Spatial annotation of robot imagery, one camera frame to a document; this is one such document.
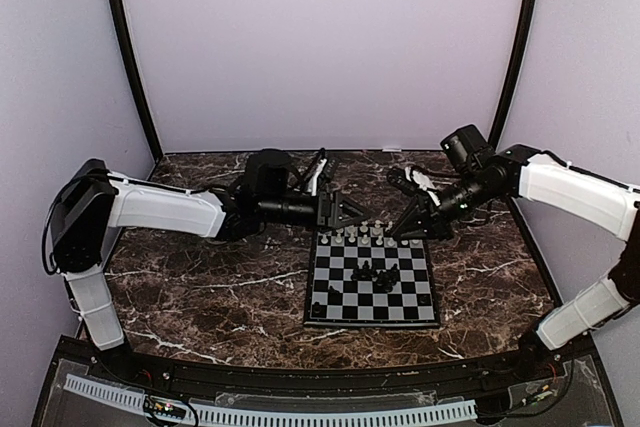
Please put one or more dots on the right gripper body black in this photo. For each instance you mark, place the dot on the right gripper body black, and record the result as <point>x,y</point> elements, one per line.
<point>442,225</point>

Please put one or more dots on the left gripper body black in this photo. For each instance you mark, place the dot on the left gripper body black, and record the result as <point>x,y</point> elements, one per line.
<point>324,198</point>

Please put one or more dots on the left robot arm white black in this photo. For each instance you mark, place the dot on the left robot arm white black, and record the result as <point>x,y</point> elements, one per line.
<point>270,190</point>

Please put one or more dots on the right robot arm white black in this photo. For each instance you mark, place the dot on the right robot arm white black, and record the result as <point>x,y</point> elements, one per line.
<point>576,215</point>

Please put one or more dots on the pile of black chess pieces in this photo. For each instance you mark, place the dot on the pile of black chess pieces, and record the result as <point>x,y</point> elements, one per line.
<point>382,279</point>

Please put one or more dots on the black and white chessboard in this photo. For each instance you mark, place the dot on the black and white chessboard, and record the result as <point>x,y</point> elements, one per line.
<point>354,304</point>

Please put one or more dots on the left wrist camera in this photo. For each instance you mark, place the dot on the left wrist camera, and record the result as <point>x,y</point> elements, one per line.
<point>320,172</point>

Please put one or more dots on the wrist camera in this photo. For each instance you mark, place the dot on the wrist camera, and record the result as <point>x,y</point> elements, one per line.
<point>410,181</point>
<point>320,172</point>

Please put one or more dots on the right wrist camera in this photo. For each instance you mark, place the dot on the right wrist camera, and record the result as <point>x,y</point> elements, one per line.
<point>410,181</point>

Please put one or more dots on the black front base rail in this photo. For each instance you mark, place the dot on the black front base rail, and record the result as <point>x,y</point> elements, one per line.
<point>570,389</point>

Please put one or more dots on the black corner frame post left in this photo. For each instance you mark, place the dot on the black corner frame post left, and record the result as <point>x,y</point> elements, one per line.
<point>134,79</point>

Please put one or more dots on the white perforated cable duct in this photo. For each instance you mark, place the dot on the white perforated cable duct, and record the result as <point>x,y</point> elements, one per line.
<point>230,409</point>

